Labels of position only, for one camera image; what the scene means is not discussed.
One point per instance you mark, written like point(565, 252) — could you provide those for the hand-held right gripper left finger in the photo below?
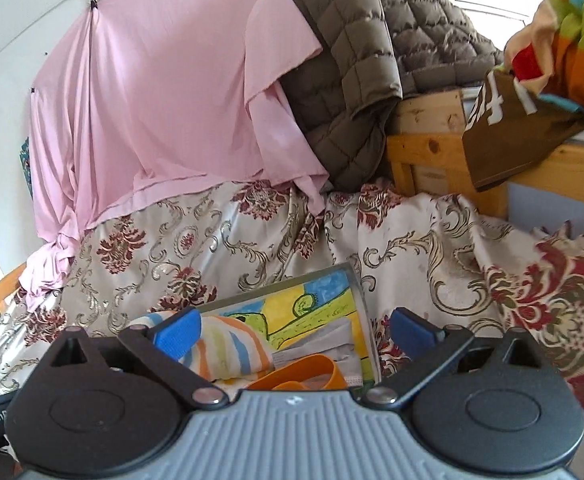
point(177, 337)

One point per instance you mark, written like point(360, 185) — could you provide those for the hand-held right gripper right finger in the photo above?
point(411, 330)

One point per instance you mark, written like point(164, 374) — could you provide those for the striped sock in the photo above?
point(232, 345)

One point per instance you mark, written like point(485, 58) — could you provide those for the grey cloth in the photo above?
point(322, 347)

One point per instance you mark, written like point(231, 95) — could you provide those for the grey tray cartoon print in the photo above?
point(322, 300)

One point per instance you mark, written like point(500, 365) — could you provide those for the floral patterned blanket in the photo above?
point(446, 270)

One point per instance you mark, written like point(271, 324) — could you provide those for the brown cloth white print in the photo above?
point(511, 145)

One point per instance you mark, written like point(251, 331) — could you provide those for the pink bed sheet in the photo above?
point(172, 85)

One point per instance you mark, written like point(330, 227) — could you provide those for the brown quilted jacket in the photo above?
point(361, 60)

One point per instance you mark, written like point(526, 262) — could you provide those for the colourful striped cloth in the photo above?
point(576, 50)

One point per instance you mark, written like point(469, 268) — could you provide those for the wooden bunk frame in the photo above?
point(421, 150)

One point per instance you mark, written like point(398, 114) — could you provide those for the colourful wall poster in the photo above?
point(26, 165)

